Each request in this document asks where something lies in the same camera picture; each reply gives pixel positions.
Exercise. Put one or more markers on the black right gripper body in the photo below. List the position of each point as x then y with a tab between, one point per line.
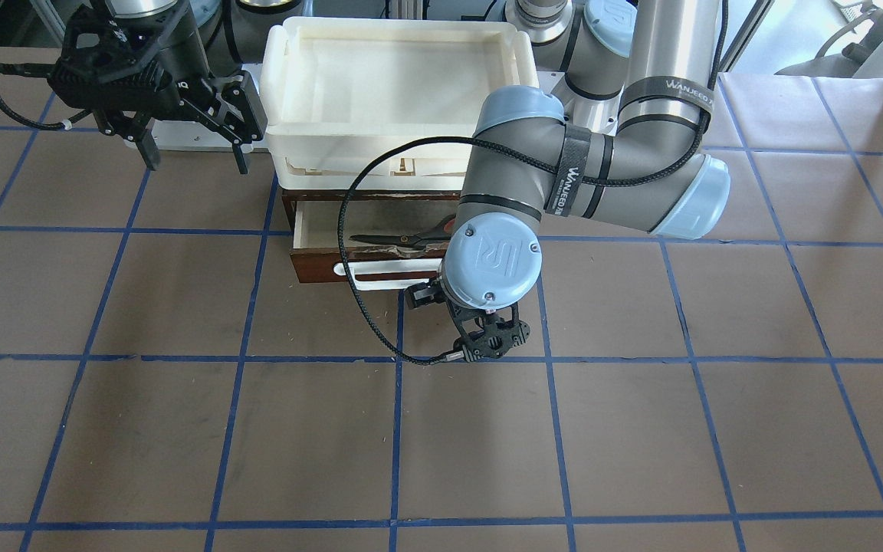
182	55

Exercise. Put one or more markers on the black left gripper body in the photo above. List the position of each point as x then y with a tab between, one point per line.
420	296

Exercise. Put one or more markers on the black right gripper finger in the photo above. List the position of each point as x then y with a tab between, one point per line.
133	129
230	107

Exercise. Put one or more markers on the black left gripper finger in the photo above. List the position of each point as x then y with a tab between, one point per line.
422	294

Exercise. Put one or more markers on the wooden drawer with white handle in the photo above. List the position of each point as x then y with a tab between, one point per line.
314	219

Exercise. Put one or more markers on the grey orange handled scissors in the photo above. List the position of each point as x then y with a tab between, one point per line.
441	232

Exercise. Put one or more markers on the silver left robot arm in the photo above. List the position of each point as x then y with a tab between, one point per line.
591	111

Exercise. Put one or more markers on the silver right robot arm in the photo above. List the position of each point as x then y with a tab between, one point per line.
233	37

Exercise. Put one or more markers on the white plastic tray cabinet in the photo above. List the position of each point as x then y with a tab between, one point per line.
339	92

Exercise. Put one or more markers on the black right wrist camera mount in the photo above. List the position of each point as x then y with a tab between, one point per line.
488	340

